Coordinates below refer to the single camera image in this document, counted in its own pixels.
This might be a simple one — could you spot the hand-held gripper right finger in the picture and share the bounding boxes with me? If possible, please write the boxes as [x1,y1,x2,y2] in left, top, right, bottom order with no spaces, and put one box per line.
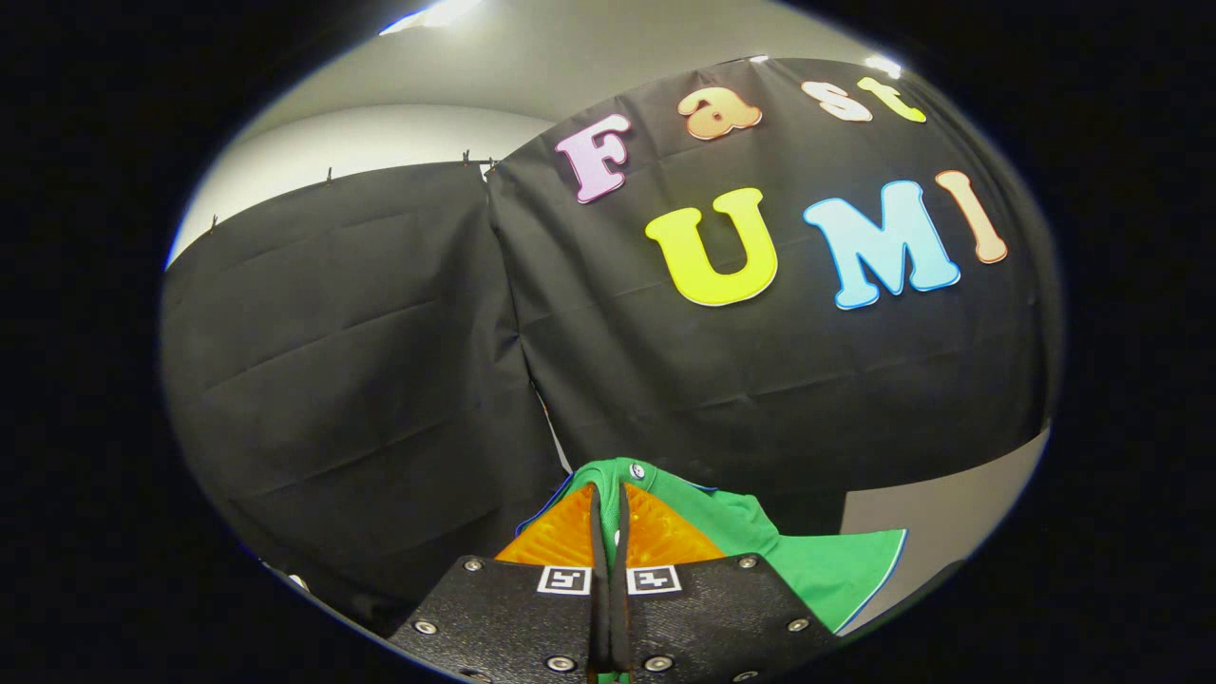
[612,483,842,684]

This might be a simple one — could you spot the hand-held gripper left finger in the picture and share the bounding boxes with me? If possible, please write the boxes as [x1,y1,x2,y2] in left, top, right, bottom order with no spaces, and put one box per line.
[389,483,610,684]

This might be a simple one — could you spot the green polo shirt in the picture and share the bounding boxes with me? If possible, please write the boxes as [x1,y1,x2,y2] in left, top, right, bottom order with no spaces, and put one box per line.
[516,457,908,635]

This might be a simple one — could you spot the grey cabinet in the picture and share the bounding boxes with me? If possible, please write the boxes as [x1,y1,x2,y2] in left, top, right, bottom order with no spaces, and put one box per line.
[840,427,1052,630]

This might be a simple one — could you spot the black backdrop cloth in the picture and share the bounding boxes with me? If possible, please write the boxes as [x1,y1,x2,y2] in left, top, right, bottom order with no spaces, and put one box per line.
[160,57,1063,637]

